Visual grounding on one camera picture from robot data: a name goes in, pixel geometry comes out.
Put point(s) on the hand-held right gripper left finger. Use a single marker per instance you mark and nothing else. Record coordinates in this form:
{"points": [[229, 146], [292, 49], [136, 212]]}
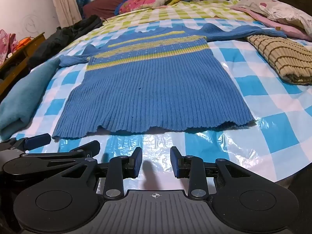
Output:
{"points": [[138, 162]]}

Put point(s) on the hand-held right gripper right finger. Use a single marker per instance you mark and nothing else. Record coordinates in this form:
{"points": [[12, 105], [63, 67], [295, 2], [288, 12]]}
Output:
{"points": [[174, 162]]}

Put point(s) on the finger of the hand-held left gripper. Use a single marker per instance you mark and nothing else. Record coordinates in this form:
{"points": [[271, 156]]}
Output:
{"points": [[80, 149], [39, 141]]}

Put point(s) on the blue yellow-striped knit sweater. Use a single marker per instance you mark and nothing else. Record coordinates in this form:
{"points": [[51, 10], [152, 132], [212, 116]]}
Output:
{"points": [[156, 90]]}

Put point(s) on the black clothes pile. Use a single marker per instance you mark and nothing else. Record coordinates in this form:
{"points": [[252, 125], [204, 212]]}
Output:
{"points": [[63, 36]]}

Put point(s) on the teal folded cloth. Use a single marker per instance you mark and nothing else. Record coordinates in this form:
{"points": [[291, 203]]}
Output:
{"points": [[22, 97]]}

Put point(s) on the wooden cabinet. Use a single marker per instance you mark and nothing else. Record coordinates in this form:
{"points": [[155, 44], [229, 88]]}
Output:
{"points": [[24, 51]]}

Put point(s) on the orange bag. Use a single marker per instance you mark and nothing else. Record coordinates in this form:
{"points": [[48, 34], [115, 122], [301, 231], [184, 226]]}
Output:
{"points": [[23, 42]]}

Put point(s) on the checked plastic bed sheet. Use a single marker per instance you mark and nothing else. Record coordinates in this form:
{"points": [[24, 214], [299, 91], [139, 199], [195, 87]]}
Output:
{"points": [[268, 117]]}

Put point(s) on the pink floral cloth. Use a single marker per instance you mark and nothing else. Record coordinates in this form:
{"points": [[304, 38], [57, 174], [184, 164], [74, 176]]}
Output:
{"points": [[4, 41]]}

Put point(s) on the blue plastic bag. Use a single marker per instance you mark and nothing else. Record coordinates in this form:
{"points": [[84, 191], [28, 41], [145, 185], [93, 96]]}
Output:
{"points": [[79, 3]]}

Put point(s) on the beige brown-striped folded sweater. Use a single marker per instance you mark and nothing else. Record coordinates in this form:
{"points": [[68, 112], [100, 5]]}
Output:
{"points": [[280, 56]]}

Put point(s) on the colourful floral quilt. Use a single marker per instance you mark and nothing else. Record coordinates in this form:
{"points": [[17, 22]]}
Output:
{"points": [[139, 3]]}

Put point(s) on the pink pillow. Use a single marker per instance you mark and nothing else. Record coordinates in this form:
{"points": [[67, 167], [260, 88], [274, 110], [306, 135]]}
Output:
{"points": [[287, 30]]}

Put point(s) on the white printed pillow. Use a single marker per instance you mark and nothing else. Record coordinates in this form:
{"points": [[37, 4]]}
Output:
{"points": [[275, 7]]}

